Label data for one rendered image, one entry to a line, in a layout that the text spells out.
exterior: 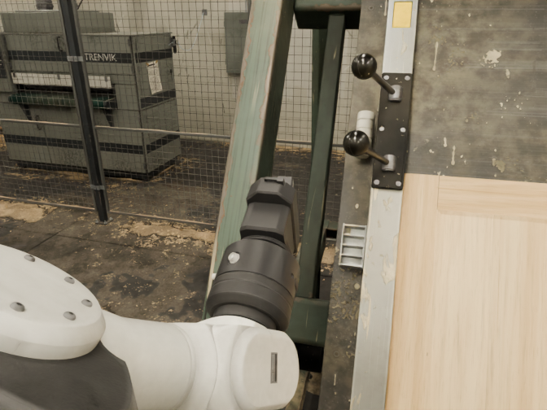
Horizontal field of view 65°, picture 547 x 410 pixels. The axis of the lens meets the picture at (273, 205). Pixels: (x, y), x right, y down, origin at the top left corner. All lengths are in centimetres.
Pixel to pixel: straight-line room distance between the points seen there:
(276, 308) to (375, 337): 30
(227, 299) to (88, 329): 25
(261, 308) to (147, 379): 16
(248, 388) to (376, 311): 39
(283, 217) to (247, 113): 34
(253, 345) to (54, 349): 20
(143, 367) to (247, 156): 52
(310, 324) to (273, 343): 40
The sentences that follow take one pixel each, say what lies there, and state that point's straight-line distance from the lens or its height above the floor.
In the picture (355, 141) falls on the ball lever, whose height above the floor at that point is 144.
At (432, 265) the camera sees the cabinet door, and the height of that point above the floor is 124.
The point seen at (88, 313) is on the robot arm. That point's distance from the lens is 20.
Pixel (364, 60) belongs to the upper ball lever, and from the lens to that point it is 67.
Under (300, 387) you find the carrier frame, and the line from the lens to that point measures 196.
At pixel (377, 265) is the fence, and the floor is 124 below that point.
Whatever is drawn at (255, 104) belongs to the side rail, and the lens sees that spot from 79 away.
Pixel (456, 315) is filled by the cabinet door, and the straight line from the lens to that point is 74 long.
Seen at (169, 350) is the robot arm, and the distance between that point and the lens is 32.
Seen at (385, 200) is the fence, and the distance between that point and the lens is 72.
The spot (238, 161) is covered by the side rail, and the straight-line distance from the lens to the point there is 76.
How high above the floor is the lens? 160
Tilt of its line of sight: 23 degrees down
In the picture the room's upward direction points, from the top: straight up
